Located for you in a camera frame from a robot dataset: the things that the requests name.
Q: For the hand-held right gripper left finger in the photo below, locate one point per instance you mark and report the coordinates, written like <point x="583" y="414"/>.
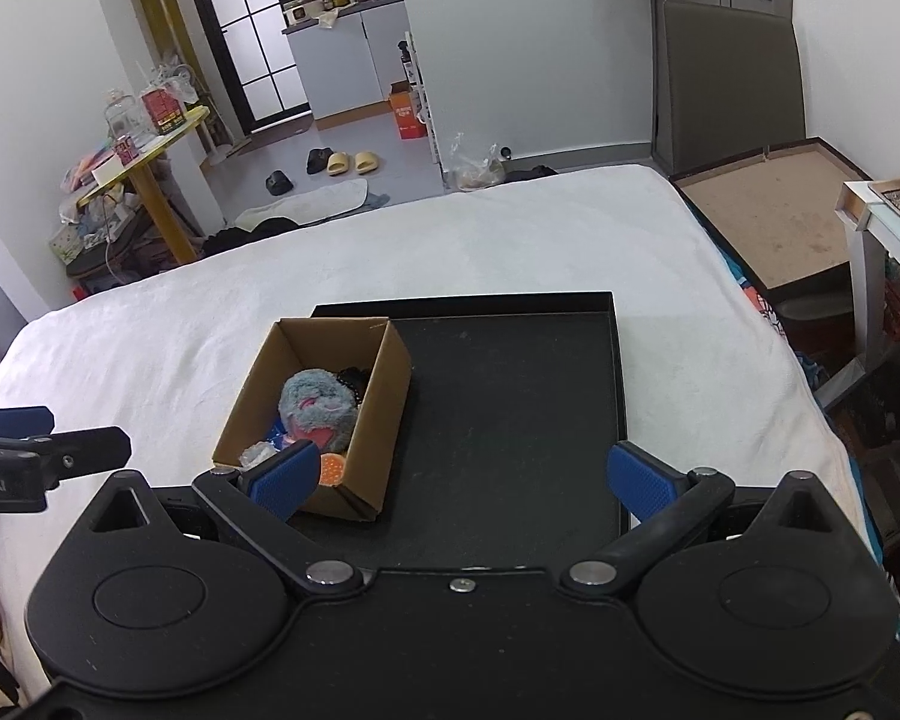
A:
<point x="289" y="476"/>

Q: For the black cloth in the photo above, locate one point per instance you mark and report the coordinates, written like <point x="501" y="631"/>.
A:
<point x="247" y="236"/>

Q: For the black fuzzy object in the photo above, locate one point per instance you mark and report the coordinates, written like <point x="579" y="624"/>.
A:
<point x="352" y="382"/>

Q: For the white box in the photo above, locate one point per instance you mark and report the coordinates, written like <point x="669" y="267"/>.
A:
<point x="106" y="169"/>

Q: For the blue tissue pack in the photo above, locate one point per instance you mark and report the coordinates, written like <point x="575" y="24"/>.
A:
<point x="276" y="431"/>

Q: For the white cabinet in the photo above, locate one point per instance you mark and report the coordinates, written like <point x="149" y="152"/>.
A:
<point x="352" y="60"/>

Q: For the small white soft pack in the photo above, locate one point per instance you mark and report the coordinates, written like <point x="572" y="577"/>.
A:
<point x="259" y="454"/>

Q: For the grey leaning board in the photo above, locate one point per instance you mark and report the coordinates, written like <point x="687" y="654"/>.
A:
<point x="727" y="82"/>

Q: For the black framed glass door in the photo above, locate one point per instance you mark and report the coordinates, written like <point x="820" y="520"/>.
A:
<point x="262" y="37"/>

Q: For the pile of household clutter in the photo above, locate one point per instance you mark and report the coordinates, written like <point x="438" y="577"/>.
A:
<point x="101" y="240"/>

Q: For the orange cardboard box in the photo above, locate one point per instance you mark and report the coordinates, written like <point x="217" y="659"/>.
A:
<point x="407" y="112"/>

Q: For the red box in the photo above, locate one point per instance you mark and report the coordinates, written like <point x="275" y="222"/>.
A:
<point x="163" y="111"/>

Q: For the black tray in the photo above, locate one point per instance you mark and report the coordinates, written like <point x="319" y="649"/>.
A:
<point x="510" y="420"/>

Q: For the small red can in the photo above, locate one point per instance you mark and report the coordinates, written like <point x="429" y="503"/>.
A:
<point x="126" y="148"/>

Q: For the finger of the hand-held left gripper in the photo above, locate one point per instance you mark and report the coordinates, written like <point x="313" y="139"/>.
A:
<point x="15" y="420"/>
<point x="90" y="451"/>

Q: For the brown cardboard box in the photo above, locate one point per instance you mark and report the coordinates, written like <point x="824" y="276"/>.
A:
<point x="386" y="405"/>

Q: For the hamburger plush toy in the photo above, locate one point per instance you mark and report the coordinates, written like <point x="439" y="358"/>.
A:
<point x="332" y="469"/>

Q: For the yellow slipper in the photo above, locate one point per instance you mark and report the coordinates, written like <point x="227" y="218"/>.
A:
<point x="338" y="163"/>
<point x="367" y="162"/>

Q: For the black spray bottle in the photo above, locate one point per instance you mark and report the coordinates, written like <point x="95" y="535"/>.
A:
<point x="405" y="60"/>

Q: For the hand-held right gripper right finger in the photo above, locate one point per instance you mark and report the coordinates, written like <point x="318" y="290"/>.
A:
<point x="641" y="484"/>

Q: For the brown board in black frame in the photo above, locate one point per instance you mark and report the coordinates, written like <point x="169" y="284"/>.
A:
<point x="780" y="210"/>

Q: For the round yellow table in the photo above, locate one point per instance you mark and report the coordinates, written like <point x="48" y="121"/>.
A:
<point x="157" y="202"/>

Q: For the white floor mat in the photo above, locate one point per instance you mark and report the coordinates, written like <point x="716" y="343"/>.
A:
<point x="307" y="202"/>

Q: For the clear plastic bag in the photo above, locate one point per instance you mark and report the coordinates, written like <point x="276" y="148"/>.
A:
<point x="476" y="165"/>

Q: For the black slipper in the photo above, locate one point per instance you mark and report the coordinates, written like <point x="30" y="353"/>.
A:
<point x="279" y="182"/>
<point x="319" y="161"/>

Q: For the glass jar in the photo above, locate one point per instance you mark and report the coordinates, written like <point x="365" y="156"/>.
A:
<point x="126" y="116"/>

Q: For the grey fluffy plush toy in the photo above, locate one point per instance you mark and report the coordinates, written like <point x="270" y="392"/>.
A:
<point x="315" y="397"/>

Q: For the white side table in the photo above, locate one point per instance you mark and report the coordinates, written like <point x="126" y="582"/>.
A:
<point x="866" y="262"/>

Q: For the white storage rack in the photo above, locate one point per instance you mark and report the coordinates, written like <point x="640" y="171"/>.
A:
<point x="427" y="105"/>

